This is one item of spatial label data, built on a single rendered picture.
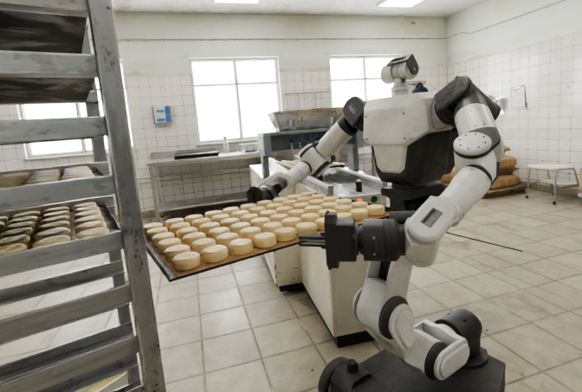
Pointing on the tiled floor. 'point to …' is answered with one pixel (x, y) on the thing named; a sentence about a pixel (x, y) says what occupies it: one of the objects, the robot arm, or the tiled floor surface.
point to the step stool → (554, 177)
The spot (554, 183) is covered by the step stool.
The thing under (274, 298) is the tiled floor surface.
